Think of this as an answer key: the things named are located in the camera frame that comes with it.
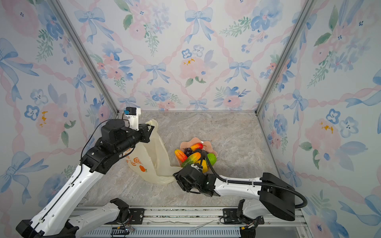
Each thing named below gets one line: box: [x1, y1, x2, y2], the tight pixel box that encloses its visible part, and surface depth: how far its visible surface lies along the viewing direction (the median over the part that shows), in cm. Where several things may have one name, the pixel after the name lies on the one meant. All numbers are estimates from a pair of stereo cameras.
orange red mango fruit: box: [174, 149, 189, 163], surface depth 87 cm
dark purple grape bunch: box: [182, 147, 196, 158], surface depth 93 cm
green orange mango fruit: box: [181, 152, 201, 168], surface depth 84 cm
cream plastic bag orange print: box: [125, 119, 182, 184], surface depth 76 cm
